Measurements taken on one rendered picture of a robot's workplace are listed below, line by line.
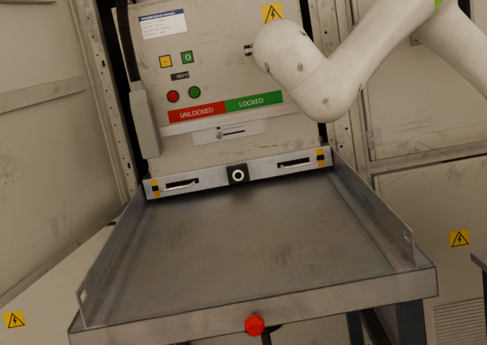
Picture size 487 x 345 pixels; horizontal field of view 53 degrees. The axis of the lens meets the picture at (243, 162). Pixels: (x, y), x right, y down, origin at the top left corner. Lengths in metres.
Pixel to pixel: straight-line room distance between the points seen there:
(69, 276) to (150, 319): 0.79
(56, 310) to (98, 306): 0.76
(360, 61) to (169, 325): 0.60
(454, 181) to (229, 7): 0.83
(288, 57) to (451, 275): 1.02
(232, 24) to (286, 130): 0.33
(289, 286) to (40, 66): 0.81
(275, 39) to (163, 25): 0.50
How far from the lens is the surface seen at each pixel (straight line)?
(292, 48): 0.94
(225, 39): 1.36
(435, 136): 1.54
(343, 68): 0.99
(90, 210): 1.39
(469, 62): 1.26
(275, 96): 1.38
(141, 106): 1.28
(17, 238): 1.18
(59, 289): 1.67
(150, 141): 1.29
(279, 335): 1.70
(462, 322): 1.82
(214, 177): 1.40
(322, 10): 1.44
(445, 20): 1.30
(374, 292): 0.87
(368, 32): 1.05
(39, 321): 1.74
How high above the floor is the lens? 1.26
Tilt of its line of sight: 14 degrees down
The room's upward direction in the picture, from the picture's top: 11 degrees counter-clockwise
